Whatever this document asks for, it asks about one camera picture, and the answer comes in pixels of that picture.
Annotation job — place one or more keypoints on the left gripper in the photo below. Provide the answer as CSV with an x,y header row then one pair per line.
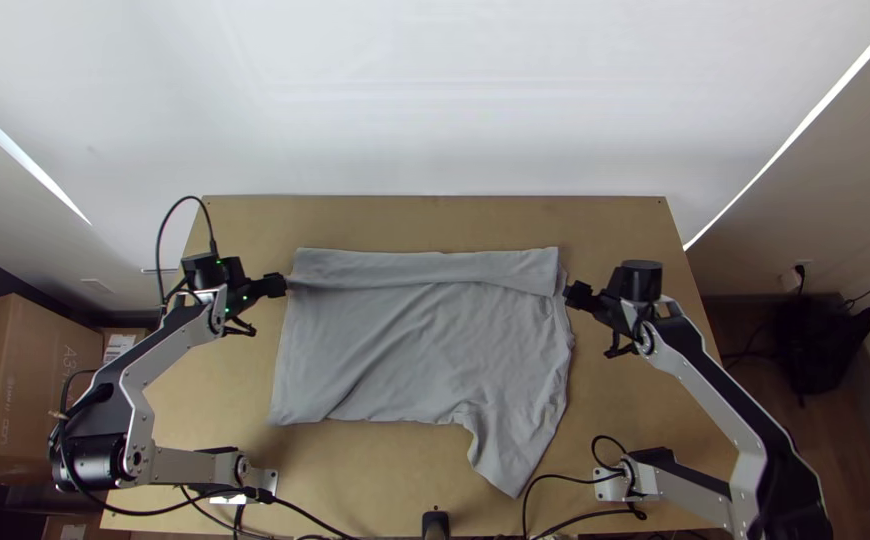
x,y
264,287

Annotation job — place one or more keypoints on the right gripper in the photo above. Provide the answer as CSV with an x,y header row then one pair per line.
x,y
592,304

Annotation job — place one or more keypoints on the grey t-shirt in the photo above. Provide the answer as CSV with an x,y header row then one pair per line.
x,y
420,337

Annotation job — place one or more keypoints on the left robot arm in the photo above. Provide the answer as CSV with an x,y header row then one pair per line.
x,y
142,367

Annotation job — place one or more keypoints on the small cardboard box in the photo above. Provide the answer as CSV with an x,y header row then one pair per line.
x,y
120,346

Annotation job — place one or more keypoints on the black bag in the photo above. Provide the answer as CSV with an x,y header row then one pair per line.
x,y
817,345

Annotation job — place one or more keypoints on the large cardboard box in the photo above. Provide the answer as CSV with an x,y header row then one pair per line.
x,y
22,382

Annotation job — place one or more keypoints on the black camera pole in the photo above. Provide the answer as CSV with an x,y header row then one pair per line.
x,y
435,526

